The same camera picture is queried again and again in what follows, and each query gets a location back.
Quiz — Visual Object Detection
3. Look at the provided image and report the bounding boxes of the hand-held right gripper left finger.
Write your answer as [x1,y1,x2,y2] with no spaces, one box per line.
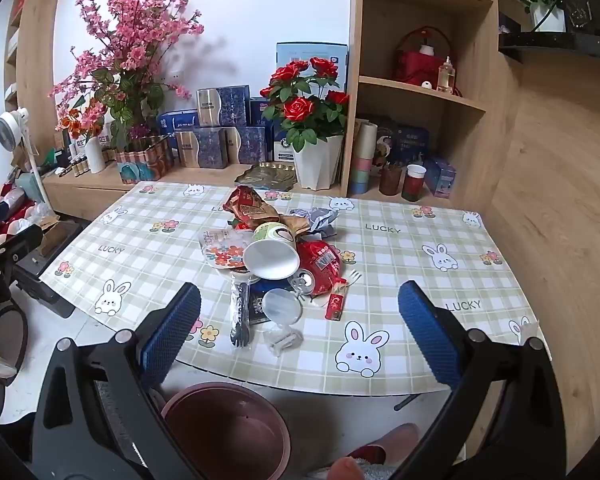
[30,282,206,480]

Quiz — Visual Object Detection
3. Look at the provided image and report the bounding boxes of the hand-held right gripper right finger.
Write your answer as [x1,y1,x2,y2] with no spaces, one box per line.
[392,280,567,480]

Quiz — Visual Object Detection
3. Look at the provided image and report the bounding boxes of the black plastic fork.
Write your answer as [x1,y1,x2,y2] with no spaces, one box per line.
[229,279,254,349]

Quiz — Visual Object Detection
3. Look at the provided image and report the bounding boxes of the black tissue pack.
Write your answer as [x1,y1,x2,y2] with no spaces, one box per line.
[247,291,271,322]

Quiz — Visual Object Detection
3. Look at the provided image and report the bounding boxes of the cream plastic fork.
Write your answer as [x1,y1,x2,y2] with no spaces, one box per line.
[331,269,364,297]

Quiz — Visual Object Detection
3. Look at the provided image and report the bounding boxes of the small red packet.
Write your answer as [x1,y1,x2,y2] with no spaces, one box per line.
[324,291,349,322]

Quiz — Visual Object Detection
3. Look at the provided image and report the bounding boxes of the floral print packet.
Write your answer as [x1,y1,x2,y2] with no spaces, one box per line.
[201,229,248,272]

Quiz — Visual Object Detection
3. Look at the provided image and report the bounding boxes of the clear plastic wrapper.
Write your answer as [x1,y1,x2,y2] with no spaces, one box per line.
[264,326,302,357]

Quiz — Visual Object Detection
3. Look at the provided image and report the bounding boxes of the maroon plastic bin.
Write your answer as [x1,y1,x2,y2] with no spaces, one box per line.
[161,381,292,480]

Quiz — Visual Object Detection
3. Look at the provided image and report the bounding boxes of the clear plastic lid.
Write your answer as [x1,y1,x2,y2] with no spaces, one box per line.
[261,287,304,327]

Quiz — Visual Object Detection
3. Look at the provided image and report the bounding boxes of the white paper cup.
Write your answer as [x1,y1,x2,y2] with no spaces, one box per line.
[243,221,301,281]

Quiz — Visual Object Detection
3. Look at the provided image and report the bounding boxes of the red noodle wrapper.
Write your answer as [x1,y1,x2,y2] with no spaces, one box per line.
[294,239,344,297]

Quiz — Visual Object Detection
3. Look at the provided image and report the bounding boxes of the silver drink can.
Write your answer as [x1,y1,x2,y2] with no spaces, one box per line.
[291,270,317,297]

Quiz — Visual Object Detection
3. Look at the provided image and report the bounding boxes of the red snack bag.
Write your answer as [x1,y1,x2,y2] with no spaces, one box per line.
[224,185,281,231]

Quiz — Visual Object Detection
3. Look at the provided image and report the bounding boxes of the grey paper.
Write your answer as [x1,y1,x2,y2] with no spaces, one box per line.
[290,206,341,242]

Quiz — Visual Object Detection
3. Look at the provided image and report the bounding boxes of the brown paper wrapper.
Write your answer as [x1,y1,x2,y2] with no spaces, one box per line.
[279,214,312,241]

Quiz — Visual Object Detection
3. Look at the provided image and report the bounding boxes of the person's right hand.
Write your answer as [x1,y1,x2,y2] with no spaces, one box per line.
[331,457,367,480]

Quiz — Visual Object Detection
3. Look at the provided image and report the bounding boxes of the red patterned cloth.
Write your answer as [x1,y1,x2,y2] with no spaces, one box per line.
[0,180,38,253]

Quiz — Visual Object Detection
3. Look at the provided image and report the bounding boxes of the black round bin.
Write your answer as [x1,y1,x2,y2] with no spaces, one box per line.
[0,299,29,387]

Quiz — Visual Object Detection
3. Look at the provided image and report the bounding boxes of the white fan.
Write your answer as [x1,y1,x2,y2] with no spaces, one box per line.
[0,106,48,206]

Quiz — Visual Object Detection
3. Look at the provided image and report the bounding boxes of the row of small bottles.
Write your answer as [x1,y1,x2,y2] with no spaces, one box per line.
[55,152,90,179]

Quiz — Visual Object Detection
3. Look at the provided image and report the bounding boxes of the pink slipper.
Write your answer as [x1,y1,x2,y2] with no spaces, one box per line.
[346,422,422,467]

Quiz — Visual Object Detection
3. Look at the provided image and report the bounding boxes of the white ribbed vase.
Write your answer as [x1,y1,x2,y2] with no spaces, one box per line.
[83,135,107,175]

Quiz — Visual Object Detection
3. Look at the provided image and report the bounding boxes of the red white-rimmed cup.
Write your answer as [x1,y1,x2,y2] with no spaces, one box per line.
[401,163,427,203]

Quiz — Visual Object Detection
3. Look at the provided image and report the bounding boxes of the patterned tin planter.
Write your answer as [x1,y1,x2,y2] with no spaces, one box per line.
[113,134,174,184]

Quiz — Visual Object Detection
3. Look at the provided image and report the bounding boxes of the small blue purple box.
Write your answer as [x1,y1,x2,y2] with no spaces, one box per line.
[423,156,458,199]

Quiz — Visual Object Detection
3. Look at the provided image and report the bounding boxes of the brown glass tumbler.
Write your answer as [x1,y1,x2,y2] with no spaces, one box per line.
[378,161,406,197]

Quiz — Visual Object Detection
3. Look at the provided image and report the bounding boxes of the grey fleece clothing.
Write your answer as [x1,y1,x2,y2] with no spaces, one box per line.
[306,462,398,480]

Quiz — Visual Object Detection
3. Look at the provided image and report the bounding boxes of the gold leaf tray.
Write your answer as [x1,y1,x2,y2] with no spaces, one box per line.
[234,161,299,192]

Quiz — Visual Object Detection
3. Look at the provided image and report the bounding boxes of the pastel paper cup stack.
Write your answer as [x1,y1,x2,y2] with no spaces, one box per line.
[348,120,378,197]

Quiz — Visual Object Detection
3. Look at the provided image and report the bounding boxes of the dark blue illustrated gift box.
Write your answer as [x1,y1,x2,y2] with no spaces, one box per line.
[374,116,430,167]

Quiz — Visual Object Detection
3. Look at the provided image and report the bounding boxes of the red rose plant white pot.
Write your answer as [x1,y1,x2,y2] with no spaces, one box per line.
[259,56,352,192]

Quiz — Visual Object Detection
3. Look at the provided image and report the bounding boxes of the flat blue box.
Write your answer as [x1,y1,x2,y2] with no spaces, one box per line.
[156,109,200,136]

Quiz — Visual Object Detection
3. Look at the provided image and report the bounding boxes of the blue white emblem box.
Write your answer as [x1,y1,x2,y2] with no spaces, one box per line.
[271,127,297,164]

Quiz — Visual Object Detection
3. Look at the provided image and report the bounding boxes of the pink blossom arrangement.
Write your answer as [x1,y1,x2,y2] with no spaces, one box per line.
[49,0,204,161]

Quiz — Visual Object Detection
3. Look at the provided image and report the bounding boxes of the clear perfume bottle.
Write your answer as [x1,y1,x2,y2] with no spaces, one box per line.
[436,56,455,94]

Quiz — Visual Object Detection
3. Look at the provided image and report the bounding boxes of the large light blue box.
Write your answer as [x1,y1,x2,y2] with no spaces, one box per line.
[275,41,350,111]

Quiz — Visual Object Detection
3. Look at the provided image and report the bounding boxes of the wooden shelf unit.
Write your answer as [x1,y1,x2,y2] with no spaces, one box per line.
[340,0,497,208]

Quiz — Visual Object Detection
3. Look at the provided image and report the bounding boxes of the black wall shelf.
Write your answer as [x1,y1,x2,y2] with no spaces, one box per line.
[497,30,600,67]

